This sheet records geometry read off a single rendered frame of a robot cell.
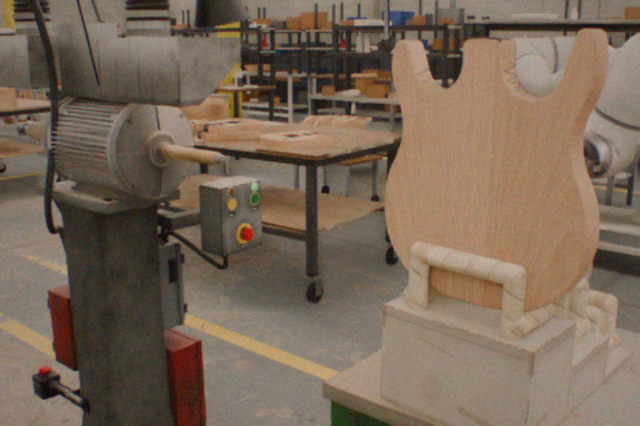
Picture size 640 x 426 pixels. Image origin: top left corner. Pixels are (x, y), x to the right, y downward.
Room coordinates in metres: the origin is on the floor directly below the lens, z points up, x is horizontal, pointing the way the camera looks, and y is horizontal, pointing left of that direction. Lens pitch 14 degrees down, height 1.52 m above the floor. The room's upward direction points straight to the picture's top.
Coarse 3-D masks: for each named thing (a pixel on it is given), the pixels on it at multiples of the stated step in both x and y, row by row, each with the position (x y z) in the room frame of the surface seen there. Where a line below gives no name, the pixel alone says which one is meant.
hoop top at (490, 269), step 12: (420, 252) 1.02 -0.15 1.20; (432, 252) 1.01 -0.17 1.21; (444, 252) 1.00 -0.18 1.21; (456, 252) 0.99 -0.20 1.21; (432, 264) 1.01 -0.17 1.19; (444, 264) 0.99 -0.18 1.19; (456, 264) 0.98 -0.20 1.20; (468, 264) 0.96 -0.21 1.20; (480, 264) 0.95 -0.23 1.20; (492, 264) 0.94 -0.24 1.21; (504, 264) 0.93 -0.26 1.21; (480, 276) 0.95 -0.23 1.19; (492, 276) 0.94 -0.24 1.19; (504, 276) 0.92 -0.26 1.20; (516, 276) 0.91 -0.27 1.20
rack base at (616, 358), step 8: (608, 352) 1.20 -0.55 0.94; (616, 352) 1.20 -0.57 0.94; (624, 352) 1.20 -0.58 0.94; (632, 352) 1.20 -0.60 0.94; (608, 360) 1.16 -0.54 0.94; (616, 360) 1.16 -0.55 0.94; (624, 360) 1.17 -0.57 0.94; (608, 368) 1.13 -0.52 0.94; (616, 368) 1.14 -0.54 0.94; (608, 376) 1.11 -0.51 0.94
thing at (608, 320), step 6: (606, 306) 1.21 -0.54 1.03; (612, 306) 1.20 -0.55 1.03; (606, 312) 1.21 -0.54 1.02; (612, 312) 1.20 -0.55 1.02; (606, 318) 1.21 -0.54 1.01; (612, 318) 1.20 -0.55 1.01; (606, 324) 1.21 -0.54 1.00; (612, 324) 1.20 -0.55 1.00; (600, 330) 1.21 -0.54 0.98; (606, 330) 1.20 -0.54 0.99; (612, 330) 1.21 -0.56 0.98
